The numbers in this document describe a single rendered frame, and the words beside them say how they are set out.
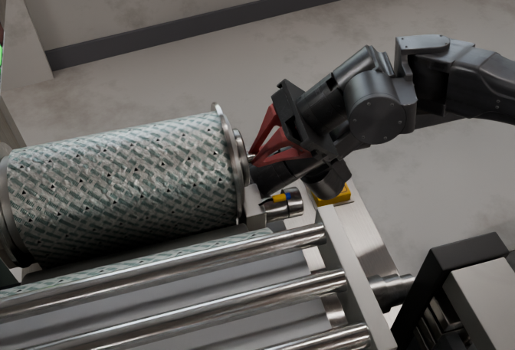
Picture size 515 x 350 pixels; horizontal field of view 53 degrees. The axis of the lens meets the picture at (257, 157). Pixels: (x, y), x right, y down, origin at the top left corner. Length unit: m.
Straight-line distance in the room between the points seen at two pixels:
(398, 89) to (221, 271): 0.29
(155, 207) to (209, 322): 0.29
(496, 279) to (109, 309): 0.24
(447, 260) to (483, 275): 0.02
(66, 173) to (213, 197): 0.16
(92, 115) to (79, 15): 0.51
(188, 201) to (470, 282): 0.33
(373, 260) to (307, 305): 0.66
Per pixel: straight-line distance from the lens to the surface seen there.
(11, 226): 0.61
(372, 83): 0.54
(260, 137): 0.65
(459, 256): 0.37
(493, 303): 0.36
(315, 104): 0.60
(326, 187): 0.80
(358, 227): 1.01
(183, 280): 0.34
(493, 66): 0.58
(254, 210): 0.65
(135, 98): 2.63
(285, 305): 0.32
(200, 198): 0.59
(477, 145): 2.55
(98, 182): 0.58
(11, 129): 1.65
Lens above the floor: 1.74
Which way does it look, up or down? 49 degrees down
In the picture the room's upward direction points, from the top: straight up
